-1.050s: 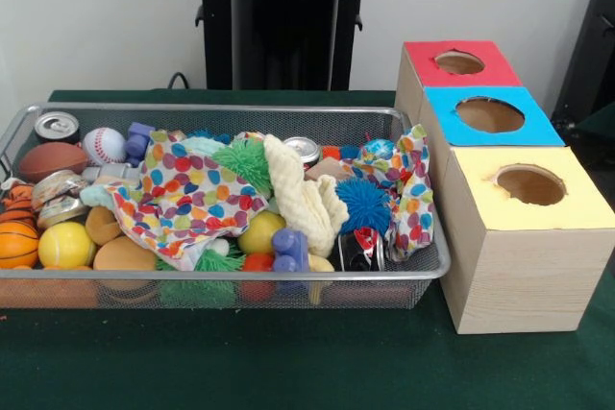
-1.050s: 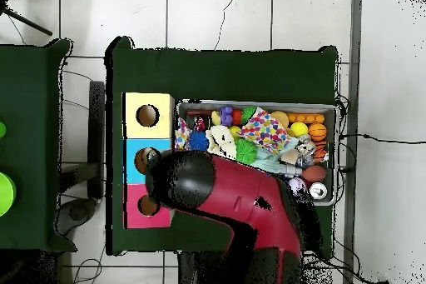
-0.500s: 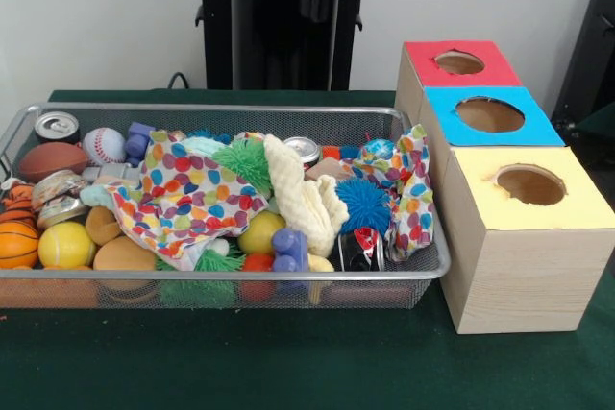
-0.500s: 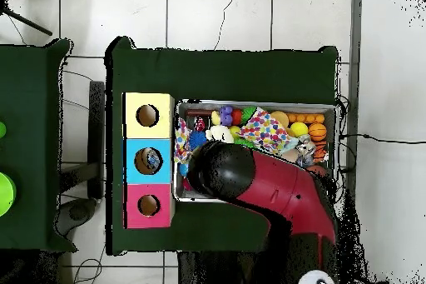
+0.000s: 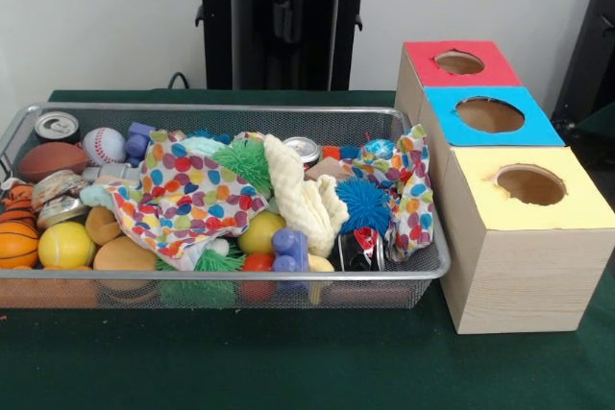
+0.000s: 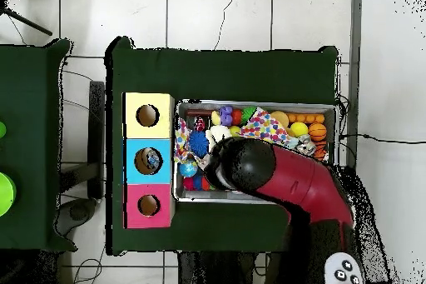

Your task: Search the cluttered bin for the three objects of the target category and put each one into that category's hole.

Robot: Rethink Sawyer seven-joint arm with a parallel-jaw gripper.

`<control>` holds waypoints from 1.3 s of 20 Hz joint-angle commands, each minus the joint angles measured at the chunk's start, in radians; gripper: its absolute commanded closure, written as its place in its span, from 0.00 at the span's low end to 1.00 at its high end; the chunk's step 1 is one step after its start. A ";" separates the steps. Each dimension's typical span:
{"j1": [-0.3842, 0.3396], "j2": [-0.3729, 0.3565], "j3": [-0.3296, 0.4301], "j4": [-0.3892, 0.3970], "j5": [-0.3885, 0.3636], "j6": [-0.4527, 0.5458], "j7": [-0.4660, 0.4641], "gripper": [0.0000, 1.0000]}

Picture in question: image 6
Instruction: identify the orange toy basketball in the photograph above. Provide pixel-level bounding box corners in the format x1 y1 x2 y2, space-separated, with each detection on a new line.
307 122 328 142

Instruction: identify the large bright green round object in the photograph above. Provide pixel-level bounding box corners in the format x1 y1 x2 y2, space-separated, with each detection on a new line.
0 172 17 217

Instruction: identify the cream yellow cloth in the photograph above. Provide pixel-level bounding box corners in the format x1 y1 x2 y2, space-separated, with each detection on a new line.
205 124 232 143

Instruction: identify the purple toy block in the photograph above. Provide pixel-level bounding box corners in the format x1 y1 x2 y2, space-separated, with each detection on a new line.
218 105 235 127

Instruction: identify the shallow clear mesh bin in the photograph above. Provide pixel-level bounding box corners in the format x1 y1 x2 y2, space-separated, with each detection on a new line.
172 98 341 207

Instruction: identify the black power cable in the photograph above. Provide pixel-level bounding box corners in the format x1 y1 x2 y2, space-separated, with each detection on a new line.
339 132 426 145

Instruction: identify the dark green side table cloth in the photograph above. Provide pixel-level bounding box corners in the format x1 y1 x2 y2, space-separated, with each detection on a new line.
0 37 78 253

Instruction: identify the yellow ball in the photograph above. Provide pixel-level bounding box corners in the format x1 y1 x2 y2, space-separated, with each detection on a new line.
290 121 310 138

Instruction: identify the black tripod leg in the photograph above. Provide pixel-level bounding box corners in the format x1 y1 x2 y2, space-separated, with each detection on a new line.
0 5 53 37

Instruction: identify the wooden box with three holes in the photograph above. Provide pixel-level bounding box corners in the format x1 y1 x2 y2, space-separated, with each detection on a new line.
122 92 176 230

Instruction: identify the large polka dot cloth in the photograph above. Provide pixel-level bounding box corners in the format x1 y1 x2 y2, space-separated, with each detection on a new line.
239 107 294 147

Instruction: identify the crushed clear plastic bottle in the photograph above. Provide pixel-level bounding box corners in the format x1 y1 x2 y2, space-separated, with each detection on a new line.
145 150 161 170

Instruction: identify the blue spiky ball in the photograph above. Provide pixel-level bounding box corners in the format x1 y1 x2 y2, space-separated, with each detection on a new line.
188 130 210 158

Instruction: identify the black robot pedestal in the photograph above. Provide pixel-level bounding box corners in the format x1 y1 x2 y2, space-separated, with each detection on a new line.
177 251 267 284

